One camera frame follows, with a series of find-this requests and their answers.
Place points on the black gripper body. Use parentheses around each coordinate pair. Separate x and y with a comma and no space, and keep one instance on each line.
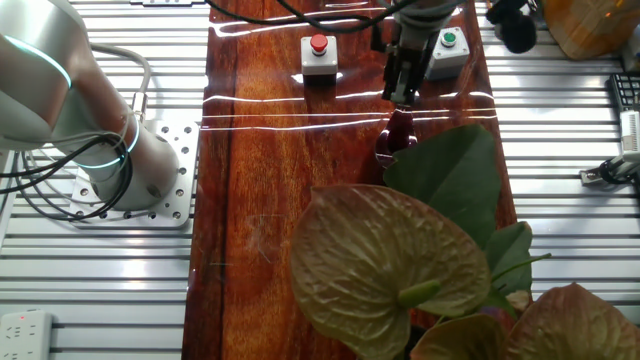
(407,60)

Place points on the green push button box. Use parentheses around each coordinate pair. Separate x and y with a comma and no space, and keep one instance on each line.
(450,52)

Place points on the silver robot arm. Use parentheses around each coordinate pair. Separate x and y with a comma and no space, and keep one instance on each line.
(50,100)

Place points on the white power strip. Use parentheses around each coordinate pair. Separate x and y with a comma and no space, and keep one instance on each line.
(25,335)

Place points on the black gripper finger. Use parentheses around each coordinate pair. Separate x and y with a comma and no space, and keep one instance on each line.
(411,90)
(392,87)

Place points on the black keyboard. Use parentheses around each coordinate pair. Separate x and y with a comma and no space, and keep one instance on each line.
(627,92)

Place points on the glossy wood pattern mat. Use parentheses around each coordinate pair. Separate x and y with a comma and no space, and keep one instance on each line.
(260,200)

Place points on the anthurium plant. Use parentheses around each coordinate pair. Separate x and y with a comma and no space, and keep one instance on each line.
(390,250)

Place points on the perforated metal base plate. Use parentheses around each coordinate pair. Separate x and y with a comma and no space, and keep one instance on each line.
(180,150)

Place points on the brown cardboard box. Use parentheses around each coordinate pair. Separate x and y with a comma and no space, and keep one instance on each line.
(590,30)

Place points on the red push button box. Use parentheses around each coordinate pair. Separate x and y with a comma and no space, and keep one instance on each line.
(320,62)

